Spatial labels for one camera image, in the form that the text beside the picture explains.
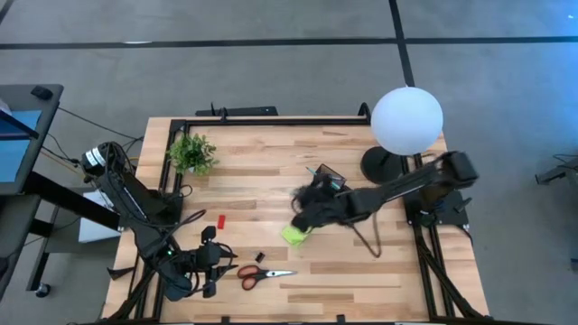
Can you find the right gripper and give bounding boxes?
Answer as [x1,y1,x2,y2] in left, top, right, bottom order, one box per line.
[290,177,363,233]

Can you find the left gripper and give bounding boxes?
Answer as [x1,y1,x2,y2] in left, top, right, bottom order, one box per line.
[186,225,240,300]

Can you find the green sticky note pad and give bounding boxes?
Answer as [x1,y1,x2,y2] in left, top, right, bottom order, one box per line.
[280,224,314,248]

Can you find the red and black scissors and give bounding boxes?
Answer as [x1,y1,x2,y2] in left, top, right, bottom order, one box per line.
[236,264,299,292]

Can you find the teal pencil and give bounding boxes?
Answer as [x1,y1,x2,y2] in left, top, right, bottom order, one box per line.
[305,166,342,191]

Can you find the black mesh desk organizer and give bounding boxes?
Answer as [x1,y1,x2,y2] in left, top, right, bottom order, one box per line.
[310,162,350,196]

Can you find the green plant in white pot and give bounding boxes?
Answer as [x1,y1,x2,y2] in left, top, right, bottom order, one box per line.
[166,133,221,177]

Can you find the white box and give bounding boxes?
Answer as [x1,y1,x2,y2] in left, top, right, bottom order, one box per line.
[78,186,127,244]

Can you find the white globe table lamp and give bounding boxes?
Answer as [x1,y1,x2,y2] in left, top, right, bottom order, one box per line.
[359,86,445,186]

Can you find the black side desk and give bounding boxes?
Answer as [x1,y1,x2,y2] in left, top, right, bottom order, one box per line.
[0,82,121,299]

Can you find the blue screen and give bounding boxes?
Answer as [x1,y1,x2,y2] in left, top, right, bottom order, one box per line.
[0,107,44,184]

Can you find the small black device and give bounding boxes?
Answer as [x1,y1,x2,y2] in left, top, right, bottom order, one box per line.
[30,85,55,101]

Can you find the black floor stand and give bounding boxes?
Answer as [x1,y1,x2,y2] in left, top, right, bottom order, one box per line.
[534,153,578,187]

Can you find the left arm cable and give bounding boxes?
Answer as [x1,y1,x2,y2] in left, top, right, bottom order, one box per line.
[155,206,210,238]

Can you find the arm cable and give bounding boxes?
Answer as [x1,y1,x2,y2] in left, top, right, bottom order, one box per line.
[350,210,384,260]
[155,206,210,238]

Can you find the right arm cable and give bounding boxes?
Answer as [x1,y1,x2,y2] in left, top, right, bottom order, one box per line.
[350,210,384,260]

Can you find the black metal table frame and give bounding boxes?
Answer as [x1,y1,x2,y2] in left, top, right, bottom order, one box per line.
[100,116,489,325]

